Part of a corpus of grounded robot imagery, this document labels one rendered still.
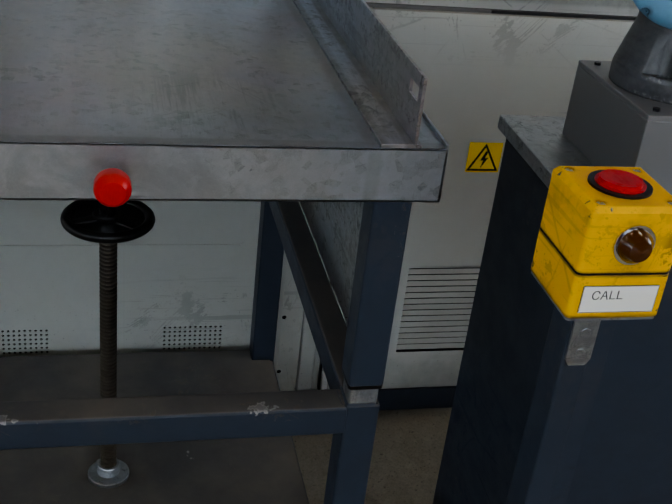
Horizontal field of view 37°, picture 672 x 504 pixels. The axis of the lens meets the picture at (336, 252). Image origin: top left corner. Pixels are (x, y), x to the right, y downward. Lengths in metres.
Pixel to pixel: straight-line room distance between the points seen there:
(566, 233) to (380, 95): 0.33
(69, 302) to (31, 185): 0.87
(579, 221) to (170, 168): 0.36
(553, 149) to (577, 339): 0.47
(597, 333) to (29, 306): 1.15
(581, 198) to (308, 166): 0.27
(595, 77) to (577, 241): 0.50
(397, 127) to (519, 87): 0.76
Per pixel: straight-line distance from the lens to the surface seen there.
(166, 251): 1.73
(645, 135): 1.15
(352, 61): 1.16
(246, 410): 1.10
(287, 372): 1.90
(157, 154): 0.91
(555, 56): 1.73
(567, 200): 0.80
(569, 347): 0.85
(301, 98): 1.04
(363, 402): 1.12
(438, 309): 1.89
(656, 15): 1.05
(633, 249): 0.78
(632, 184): 0.80
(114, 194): 0.88
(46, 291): 1.77
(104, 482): 1.54
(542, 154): 1.25
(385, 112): 1.02
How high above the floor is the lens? 1.20
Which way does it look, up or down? 28 degrees down
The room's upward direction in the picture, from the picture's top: 7 degrees clockwise
